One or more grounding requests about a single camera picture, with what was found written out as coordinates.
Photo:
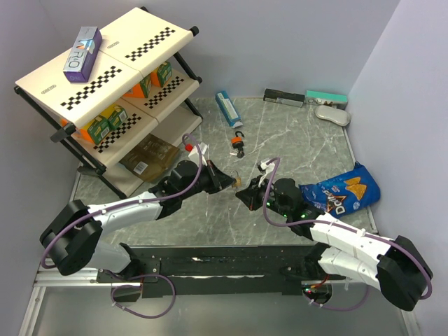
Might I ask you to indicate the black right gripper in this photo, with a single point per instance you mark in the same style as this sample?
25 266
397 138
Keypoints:
250 196

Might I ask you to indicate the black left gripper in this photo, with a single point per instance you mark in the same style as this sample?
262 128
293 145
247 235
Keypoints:
219 180

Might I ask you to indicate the brass padlock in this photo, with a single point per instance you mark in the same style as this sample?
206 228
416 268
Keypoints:
237 181

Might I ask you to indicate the small black key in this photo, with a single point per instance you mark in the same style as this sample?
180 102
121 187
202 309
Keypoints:
239 153

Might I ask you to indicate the orange black padlock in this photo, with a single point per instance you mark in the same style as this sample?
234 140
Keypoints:
237 140

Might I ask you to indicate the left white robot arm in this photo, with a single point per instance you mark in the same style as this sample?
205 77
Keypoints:
72 240

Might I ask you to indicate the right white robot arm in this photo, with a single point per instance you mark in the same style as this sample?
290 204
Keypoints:
392 266

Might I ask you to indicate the blue long box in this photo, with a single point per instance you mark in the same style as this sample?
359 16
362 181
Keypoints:
228 110

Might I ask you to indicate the brown paper package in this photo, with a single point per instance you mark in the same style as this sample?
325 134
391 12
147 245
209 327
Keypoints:
150 158

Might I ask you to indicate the blue chips bag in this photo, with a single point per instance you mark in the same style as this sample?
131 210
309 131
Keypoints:
343 194

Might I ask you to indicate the black long box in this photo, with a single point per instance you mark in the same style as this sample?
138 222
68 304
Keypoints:
286 98

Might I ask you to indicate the beige checkered shelf rack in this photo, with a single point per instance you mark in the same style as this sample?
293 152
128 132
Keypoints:
133 45

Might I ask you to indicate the grey oval case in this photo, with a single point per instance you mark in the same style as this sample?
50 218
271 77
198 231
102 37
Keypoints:
338 116

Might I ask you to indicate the orange green box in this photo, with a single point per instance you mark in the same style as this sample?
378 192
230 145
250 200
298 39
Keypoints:
141 89
161 75

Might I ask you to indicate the green scrub daddy box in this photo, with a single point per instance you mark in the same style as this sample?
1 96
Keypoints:
96 130
116 115

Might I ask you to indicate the teal white box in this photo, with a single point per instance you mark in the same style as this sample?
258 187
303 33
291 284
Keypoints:
338 101

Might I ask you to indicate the green Scrub Daddy box front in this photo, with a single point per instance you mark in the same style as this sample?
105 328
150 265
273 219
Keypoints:
96 130

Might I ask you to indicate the purple silver box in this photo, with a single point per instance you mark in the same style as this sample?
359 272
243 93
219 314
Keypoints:
82 55

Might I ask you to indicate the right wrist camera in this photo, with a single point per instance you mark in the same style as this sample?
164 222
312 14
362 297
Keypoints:
265 167

